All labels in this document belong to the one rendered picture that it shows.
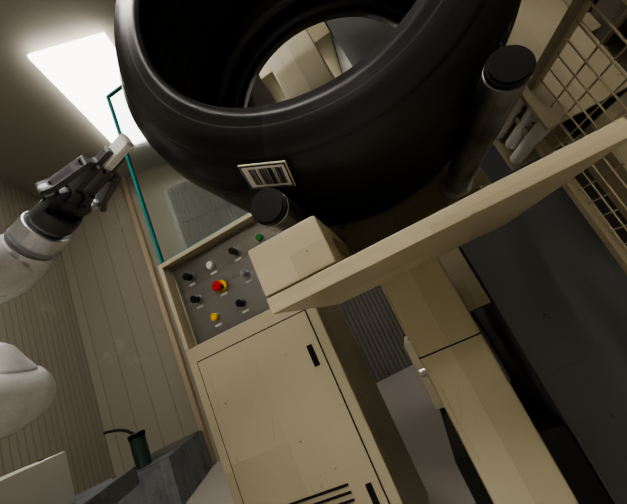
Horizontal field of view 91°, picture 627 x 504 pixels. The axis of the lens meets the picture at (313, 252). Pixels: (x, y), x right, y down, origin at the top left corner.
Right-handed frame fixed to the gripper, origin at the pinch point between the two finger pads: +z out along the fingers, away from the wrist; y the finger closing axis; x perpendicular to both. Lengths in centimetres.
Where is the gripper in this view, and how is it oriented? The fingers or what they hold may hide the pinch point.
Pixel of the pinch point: (116, 152)
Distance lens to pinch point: 72.7
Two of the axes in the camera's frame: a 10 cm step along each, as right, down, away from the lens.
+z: 7.3, -6.7, -1.3
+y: 2.8, 1.3, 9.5
